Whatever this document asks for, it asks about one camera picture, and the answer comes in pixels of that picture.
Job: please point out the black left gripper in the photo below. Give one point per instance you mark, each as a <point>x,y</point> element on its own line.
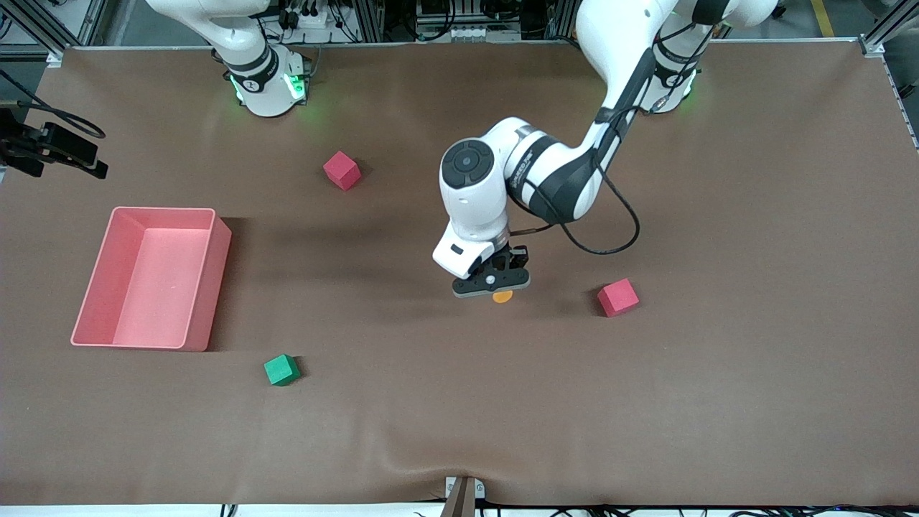
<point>515,256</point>

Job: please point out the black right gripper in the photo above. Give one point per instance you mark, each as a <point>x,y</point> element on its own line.
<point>44,141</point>

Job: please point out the orange capped black button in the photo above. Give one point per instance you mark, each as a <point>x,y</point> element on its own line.
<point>502,296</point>

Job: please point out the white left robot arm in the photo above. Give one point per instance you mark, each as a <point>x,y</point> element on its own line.
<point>474,208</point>

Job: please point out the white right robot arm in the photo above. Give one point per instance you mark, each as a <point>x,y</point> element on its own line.
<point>266,93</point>

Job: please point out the pink foam cube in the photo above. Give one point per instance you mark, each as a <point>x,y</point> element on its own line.
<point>617,298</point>
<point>342,171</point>

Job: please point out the brown table mat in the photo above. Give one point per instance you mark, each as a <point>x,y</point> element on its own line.
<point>459,402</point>

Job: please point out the pink plastic bin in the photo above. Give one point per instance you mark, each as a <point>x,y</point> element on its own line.
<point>158,301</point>

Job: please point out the green foam cube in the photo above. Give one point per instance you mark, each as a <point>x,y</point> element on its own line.
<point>281,370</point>

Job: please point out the white terminal block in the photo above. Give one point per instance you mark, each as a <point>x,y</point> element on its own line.
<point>477,34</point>

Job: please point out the white power strip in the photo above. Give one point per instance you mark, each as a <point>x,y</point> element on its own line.
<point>316,20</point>

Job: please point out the grey metal corner bracket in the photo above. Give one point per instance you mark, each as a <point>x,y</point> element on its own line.
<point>871,47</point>
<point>56,59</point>

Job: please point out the aluminium frame strut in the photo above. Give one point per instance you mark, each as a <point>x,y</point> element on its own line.
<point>887,27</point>
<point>37,25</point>

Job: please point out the brown post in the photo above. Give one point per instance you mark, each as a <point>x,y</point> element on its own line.
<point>459,502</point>

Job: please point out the white perforated edge rail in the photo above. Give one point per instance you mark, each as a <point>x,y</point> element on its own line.
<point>897,79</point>

